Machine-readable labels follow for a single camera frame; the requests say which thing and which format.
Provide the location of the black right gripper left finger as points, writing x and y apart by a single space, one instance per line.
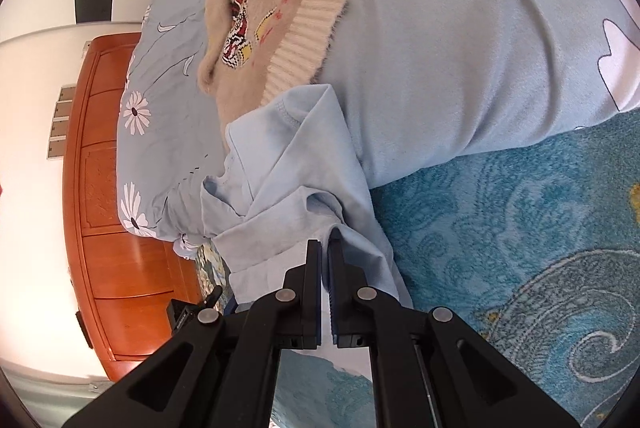
218 370

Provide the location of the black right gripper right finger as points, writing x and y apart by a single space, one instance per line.
430 369

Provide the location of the light blue t-shirt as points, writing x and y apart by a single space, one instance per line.
292 175

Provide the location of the orange wooden headboard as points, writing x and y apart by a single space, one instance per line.
123 283

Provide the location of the teal floral bed sheet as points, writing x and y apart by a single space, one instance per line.
535 248

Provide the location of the grey-blue daisy duvet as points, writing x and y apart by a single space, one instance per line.
420 82

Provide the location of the wall photo frames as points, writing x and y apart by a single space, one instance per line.
60 122

